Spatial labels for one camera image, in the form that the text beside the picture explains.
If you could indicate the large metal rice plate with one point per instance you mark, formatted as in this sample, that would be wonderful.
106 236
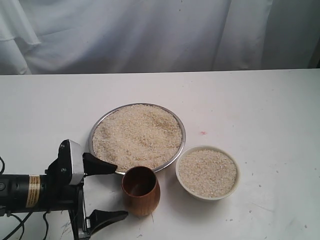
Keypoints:
138 134

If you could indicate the white backdrop cloth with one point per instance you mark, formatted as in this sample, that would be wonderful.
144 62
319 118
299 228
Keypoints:
146 36

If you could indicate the brown wooden cup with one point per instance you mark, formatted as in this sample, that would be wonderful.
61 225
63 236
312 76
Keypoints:
141 191

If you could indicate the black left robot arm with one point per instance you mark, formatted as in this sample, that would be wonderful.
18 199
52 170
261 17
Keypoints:
21 193

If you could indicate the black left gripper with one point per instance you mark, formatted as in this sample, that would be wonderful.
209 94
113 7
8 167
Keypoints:
64 192

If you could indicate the white ceramic rice bowl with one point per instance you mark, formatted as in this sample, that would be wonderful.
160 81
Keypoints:
207 173

